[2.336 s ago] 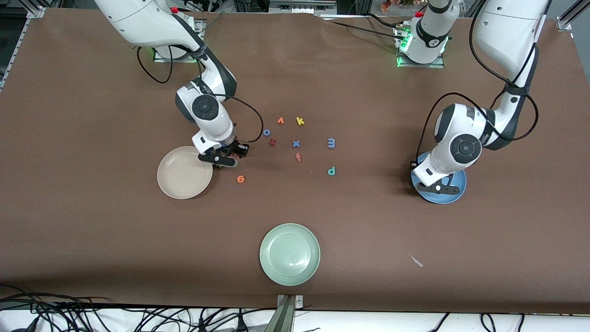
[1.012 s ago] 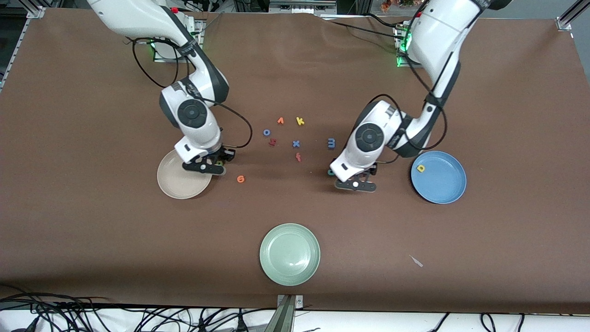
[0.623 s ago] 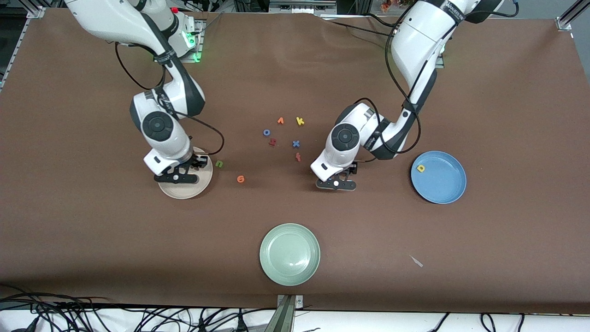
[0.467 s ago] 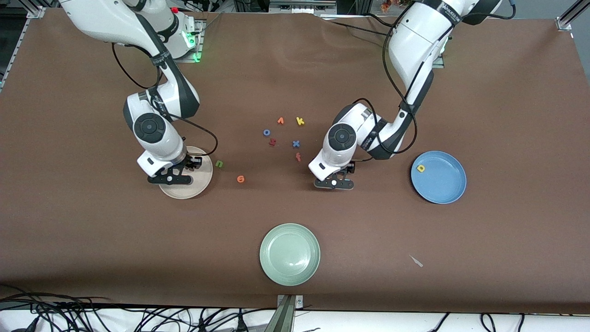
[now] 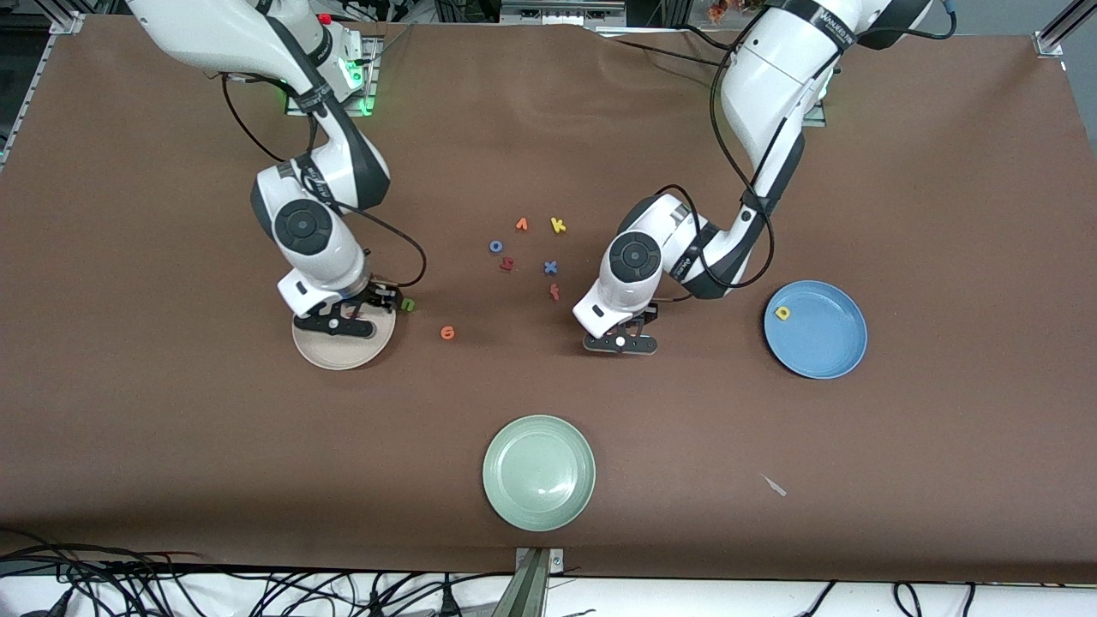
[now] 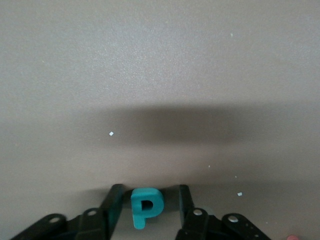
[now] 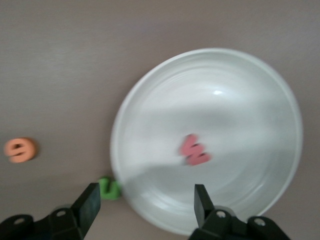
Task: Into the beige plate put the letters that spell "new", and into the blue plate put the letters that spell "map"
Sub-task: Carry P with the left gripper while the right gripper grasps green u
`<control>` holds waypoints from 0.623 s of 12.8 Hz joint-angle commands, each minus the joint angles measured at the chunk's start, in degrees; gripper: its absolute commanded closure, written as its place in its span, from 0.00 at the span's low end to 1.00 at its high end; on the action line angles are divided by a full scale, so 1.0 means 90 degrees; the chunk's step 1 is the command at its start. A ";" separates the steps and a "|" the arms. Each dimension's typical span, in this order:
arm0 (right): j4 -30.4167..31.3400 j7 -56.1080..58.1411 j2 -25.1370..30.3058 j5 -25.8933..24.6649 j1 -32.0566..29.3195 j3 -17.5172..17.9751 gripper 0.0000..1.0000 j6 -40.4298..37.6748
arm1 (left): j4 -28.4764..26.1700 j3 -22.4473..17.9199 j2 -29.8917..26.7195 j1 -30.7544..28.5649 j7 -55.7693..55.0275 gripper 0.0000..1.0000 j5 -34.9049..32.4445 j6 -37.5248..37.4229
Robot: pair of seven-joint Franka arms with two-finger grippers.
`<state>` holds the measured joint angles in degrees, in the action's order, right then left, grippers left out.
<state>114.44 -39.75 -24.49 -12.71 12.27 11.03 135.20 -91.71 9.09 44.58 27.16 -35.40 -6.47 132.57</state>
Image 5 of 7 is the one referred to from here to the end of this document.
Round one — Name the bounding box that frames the long black arm cable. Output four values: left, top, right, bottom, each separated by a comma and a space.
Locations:
653, 17, 776, 301
221, 73, 428, 289

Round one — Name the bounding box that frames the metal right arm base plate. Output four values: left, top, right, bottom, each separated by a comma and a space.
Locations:
285, 36, 379, 117

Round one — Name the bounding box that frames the black cable on table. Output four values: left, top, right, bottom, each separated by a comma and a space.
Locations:
613, 26, 738, 69

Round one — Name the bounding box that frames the beige brown plate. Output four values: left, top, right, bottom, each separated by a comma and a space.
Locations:
292, 296, 397, 371

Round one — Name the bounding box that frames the aluminium frame profile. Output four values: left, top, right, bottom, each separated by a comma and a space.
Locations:
0, 9, 87, 168
1033, 0, 1088, 57

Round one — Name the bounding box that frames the green plate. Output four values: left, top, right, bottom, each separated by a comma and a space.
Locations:
482, 415, 596, 532

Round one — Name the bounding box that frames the brown table cover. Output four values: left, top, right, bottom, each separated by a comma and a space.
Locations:
0, 15, 1097, 584

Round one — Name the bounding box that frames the blue plate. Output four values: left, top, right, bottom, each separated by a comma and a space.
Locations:
764, 280, 868, 380

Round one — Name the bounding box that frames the grey metal device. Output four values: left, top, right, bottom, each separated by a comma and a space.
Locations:
501, 0, 626, 27

